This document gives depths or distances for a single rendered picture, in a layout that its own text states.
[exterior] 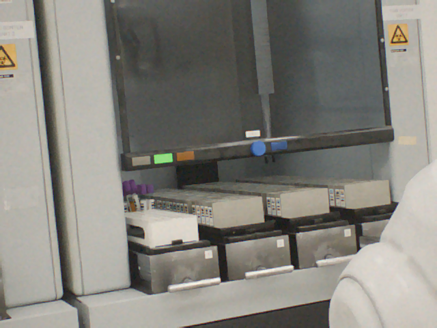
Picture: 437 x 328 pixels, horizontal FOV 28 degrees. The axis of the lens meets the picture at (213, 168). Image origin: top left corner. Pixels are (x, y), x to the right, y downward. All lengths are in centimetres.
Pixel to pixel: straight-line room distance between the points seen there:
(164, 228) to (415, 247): 104
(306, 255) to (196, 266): 24
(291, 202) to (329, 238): 11
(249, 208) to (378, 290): 112
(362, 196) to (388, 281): 124
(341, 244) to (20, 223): 63
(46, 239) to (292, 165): 90
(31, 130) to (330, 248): 63
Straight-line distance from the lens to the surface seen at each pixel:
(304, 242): 177
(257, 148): 177
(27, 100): 167
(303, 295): 178
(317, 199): 186
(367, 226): 184
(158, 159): 170
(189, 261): 167
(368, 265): 70
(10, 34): 167
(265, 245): 173
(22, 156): 166
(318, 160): 225
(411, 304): 68
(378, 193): 194
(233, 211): 178
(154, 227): 168
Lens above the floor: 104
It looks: 3 degrees down
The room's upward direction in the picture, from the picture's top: 5 degrees counter-clockwise
